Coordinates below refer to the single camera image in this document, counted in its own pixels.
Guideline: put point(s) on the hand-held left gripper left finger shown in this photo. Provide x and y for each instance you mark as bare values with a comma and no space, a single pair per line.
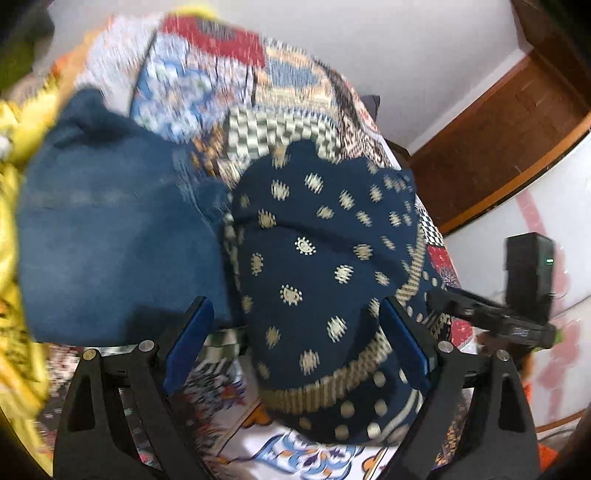
191,341

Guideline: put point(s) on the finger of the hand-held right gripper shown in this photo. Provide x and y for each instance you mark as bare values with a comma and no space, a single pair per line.
489,316

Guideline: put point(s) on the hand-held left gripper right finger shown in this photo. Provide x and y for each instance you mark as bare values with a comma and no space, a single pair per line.
404,341

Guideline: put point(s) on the blue jeans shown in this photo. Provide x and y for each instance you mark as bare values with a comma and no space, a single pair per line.
115,230

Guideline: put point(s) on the patchwork printed blanket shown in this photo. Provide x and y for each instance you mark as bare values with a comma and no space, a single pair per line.
314,258

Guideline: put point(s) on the yellow printed cloth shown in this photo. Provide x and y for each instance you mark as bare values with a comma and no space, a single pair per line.
18,323

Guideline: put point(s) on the yellow item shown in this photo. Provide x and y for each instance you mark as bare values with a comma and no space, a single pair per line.
196,11

